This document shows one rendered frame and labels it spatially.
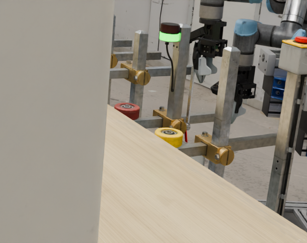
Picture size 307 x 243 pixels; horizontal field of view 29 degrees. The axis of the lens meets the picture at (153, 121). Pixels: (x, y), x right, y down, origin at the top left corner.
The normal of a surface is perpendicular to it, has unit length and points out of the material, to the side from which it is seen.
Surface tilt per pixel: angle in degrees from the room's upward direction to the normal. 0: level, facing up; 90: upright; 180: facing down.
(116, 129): 0
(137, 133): 0
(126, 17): 90
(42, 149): 90
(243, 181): 0
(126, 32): 90
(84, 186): 90
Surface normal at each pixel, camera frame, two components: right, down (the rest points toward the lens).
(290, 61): -0.86, 0.08
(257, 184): 0.09, -0.95
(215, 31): -0.63, 0.19
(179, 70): 0.51, 0.31
